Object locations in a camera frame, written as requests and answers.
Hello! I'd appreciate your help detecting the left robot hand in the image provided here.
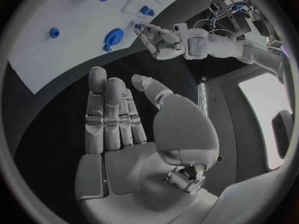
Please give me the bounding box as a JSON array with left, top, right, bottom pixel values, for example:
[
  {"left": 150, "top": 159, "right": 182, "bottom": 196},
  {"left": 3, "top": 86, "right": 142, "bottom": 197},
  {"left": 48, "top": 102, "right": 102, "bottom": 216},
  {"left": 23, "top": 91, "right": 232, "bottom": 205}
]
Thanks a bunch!
[{"left": 133, "top": 23, "right": 188, "bottom": 61}]

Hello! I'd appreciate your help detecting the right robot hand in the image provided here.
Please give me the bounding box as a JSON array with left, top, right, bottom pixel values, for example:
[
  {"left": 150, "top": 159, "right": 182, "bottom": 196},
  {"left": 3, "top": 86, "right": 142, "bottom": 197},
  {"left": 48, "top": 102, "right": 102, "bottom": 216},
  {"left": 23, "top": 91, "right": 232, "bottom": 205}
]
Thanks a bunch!
[{"left": 73, "top": 66, "right": 221, "bottom": 224}]

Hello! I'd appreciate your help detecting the white task board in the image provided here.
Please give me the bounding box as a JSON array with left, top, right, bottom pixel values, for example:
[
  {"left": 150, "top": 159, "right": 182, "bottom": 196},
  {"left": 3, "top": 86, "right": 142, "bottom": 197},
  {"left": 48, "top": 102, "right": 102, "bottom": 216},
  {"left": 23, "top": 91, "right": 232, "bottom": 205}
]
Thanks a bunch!
[{"left": 8, "top": 0, "right": 202, "bottom": 95}]

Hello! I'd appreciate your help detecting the blue plug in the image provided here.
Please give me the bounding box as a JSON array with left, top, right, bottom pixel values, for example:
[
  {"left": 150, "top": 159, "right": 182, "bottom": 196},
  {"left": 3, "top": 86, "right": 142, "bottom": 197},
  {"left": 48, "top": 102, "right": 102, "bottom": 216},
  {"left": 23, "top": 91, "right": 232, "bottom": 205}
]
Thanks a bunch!
[{"left": 140, "top": 5, "right": 156, "bottom": 17}]

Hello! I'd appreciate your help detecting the blue gear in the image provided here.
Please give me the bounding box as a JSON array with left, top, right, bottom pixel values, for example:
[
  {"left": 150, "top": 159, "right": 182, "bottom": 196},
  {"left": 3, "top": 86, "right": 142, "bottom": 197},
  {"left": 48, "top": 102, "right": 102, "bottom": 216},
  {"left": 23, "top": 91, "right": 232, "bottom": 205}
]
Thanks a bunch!
[{"left": 101, "top": 28, "right": 125, "bottom": 52}]

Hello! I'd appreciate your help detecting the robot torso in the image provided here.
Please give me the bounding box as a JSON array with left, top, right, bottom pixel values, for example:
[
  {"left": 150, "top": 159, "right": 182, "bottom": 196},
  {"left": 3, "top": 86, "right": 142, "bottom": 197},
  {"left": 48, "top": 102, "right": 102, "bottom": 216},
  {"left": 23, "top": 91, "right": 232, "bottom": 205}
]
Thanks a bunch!
[{"left": 197, "top": 63, "right": 298, "bottom": 198}]

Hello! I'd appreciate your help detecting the white cable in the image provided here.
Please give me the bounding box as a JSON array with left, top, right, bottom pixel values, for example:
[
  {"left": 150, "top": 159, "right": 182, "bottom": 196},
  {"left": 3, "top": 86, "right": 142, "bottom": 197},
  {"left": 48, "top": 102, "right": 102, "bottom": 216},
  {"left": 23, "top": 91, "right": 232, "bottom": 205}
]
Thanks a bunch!
[
  {"left": 193, "top": 18, "right": 213, "bottom": 30},
  {"left": 209, "top": 29, "right": 238, "bottom": 40}
]

